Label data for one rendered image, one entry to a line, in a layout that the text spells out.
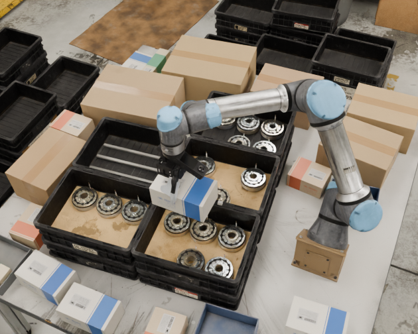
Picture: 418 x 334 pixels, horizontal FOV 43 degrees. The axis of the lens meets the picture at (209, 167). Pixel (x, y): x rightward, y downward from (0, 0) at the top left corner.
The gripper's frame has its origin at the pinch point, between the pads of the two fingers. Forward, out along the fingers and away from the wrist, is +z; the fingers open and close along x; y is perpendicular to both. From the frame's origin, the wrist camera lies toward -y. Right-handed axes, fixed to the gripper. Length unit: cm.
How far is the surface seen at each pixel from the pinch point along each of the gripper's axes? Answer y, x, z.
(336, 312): -60, 6, 32
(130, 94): 57, -54, 21
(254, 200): -17.0, -24.7, 27.9
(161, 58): 61, -91, 28
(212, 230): -8.6, -3.0, 24.9
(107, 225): 30.9, 9.4, 27.7
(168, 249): 4.0, 9.3, 27.8
